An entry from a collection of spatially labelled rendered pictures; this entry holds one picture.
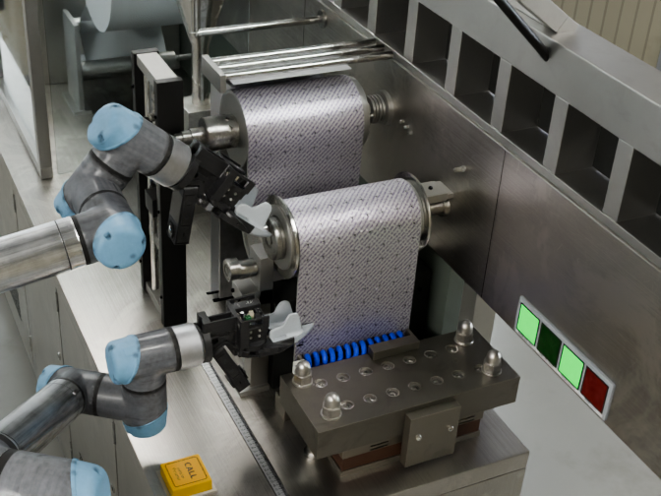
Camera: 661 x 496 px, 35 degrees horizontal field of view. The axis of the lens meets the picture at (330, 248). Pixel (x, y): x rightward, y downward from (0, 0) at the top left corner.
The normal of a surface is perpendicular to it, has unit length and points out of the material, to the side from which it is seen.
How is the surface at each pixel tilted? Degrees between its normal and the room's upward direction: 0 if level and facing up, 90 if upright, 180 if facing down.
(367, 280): 90
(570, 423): 0
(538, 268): 90
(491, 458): 0
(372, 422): 90
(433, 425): 90
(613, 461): 0
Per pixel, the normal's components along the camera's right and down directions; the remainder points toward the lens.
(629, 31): -0.78, 0.30
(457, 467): 0.06, -0.84
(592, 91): -0.90, 0.19
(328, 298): 0.43, 0.51
